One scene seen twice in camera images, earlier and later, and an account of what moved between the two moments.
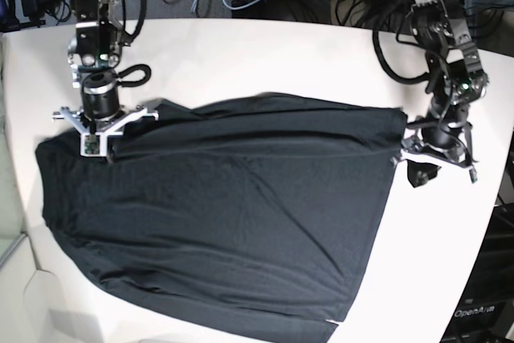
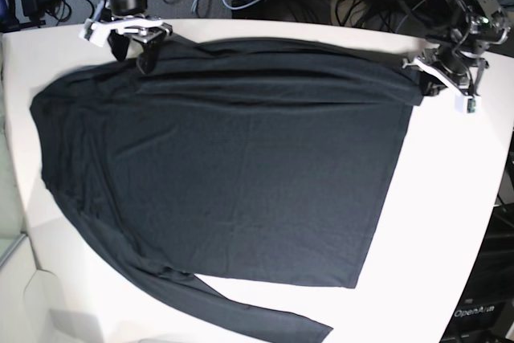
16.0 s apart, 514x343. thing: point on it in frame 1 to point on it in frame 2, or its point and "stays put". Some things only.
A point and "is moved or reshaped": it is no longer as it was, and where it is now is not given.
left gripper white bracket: (94, 133) to (96, 28)
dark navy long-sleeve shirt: (250, 220) is moved or reshaped
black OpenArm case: (485, 312) stays put
